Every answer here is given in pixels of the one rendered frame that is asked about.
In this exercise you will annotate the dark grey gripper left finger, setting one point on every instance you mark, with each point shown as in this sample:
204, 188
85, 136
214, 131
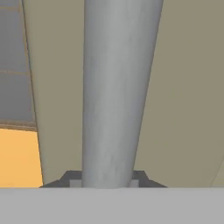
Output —
67, 178

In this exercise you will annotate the beige cabinet door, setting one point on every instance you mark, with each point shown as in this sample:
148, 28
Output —
180, 96

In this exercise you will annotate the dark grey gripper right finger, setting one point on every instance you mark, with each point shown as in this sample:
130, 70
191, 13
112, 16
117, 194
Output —
141, 178

